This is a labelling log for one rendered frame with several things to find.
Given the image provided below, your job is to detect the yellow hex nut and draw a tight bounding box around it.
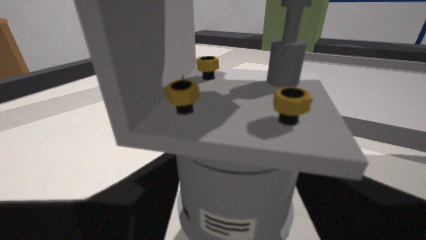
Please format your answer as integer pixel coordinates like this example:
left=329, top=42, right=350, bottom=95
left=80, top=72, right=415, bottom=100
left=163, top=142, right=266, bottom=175
left=197, top=56, right=219, bottom=72
left=273, top=87, right=312, bottom=116
left=165, top=79, right=200, bottom=106

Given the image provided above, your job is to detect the red screwdriver handle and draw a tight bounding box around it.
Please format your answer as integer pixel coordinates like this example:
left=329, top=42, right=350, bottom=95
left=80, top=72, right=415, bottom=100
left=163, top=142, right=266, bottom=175
left=267, top=0, right=312, bottom=88

